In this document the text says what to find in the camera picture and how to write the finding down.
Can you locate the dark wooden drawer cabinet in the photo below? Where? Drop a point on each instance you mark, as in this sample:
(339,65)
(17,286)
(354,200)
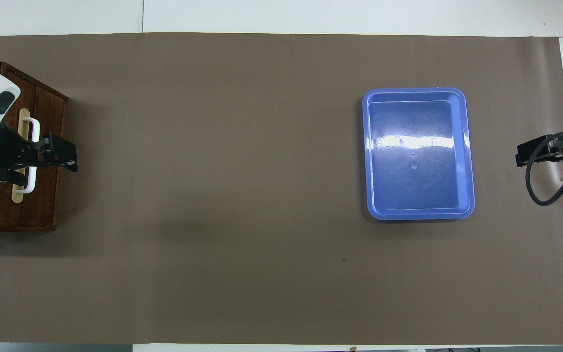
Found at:
(49,200)

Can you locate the blue plastic tray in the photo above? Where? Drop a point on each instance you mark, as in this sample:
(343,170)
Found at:
(399,195)

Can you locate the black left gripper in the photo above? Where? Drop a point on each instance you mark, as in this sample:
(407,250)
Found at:
(3,154)

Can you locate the brown table mat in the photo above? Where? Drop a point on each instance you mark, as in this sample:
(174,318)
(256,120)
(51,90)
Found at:
(262,195)

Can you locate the wooden drawer with dark front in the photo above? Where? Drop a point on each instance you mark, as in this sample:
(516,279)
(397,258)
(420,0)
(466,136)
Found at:
(5,210)

